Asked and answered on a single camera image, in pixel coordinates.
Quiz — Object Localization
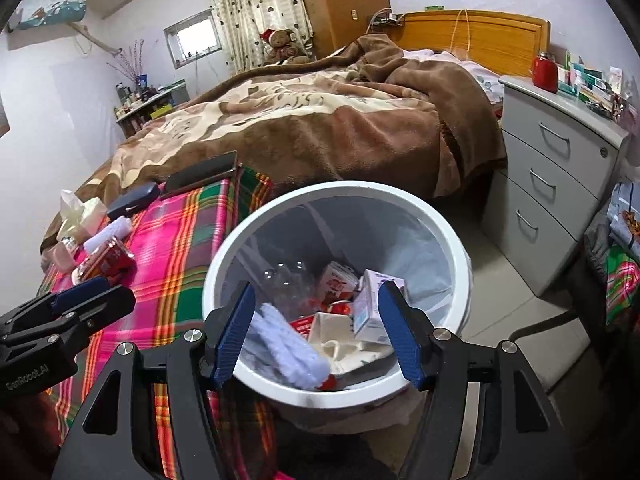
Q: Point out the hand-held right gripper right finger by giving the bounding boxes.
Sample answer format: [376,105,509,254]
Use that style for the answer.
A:
[377,280,576,480]

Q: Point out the red jar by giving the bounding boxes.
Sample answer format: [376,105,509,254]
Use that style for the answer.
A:
[531,51,559,93]

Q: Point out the red can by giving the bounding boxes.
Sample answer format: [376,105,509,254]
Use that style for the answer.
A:
[94,240,137,277]

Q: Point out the small window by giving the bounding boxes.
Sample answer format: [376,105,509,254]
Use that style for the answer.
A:
[164,10,223,68]

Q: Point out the vase with dry branches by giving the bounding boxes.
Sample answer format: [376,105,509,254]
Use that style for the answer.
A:
[107,39,148,91]

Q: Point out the patterned curtain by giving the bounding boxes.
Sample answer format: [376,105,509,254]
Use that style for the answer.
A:
[204,0,313,73]

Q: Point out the white paper package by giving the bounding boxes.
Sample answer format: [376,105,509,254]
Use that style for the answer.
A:
[306,311,396,376]

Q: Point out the brown teddy bear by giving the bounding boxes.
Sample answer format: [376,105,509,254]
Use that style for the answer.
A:
[260,28,313,66]

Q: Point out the row of medicine boxes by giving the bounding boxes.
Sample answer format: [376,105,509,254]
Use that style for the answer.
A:
[557,50,631,121]

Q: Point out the power strip with cables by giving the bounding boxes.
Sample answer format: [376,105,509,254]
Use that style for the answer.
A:
[367,9,406,28]

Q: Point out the black phone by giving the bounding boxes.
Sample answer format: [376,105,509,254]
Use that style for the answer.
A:
[160,151,238,200]

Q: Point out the grey drawer nightstand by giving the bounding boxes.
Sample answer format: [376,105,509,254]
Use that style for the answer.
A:
[482,75,631,298]

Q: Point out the wooden bed headboard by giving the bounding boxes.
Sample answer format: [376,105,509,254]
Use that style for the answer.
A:
[400,9,551,78]

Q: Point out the red white printed carton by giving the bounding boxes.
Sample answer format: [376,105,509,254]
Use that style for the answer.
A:
[319,261,360,311]

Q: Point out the small pink box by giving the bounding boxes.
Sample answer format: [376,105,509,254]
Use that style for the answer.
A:
[52,240,81,272]

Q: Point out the pink plaid bedsheet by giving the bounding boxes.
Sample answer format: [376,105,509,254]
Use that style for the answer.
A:
[35,165,281,480]

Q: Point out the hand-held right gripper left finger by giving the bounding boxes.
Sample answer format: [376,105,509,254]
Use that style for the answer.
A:
[50,281,257,480]

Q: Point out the dark blue glasses case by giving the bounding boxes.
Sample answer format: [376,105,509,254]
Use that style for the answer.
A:
[106,183,161,221]

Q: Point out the white trash bin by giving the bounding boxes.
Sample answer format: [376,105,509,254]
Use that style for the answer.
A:
[202,181,473,436]

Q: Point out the green white tissue pack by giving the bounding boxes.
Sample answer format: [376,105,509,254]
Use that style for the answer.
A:
[56,189,108,243]

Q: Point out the clear plastic bottle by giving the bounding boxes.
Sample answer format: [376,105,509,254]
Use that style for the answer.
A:
[262,259,326,306]

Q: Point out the covered air conditioner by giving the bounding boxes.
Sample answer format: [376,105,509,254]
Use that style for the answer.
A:
[10,0,87,31]

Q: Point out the white pink bedding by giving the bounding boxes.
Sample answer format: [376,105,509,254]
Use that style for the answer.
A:
[405,49,506,121]

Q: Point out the person's left forearm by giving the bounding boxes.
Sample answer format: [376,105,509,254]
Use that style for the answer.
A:
[0,395,66,480]

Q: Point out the lavender fuzzy sock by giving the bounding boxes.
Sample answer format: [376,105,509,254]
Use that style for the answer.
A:
[82,216,133,256]
[242,302,332,390]

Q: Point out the black chair frame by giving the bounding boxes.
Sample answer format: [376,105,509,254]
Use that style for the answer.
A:
[510,305,601,393]

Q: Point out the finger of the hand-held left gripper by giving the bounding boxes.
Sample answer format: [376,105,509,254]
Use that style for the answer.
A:
[0,276,112,333]
[30,286,136,356]

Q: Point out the wooden wardrobe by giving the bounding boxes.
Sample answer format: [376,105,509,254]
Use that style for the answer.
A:
[292,0,392,58]

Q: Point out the purple white box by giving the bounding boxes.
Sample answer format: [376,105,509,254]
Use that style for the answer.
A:
[351,269,407,337]

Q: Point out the brown patterned blanket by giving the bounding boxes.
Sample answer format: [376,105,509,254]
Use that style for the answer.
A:
[40,34,508,261]

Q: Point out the folded plaid cloth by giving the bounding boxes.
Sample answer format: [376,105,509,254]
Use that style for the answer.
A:
[605,250,640,326]

